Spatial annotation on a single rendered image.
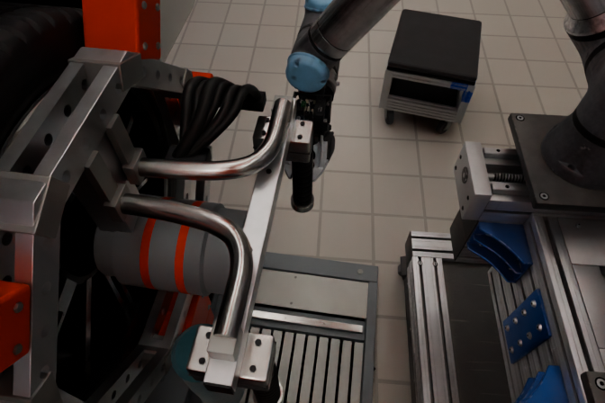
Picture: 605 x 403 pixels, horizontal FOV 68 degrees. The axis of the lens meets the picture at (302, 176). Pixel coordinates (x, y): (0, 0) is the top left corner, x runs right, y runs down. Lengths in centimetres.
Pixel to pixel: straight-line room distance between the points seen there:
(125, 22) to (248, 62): 176
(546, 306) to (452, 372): 46
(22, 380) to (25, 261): 12
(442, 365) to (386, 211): 67
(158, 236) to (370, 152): 140
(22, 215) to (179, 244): 23
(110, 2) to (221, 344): 43
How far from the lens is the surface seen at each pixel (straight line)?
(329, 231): 169
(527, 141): 96
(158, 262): 66
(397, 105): 197
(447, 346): 134
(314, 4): 87
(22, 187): 49
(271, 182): 60
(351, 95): 217
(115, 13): 64
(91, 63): 60
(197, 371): 54
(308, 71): 77
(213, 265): 64
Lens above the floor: 146
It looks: 53 degrees down
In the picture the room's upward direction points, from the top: straight up
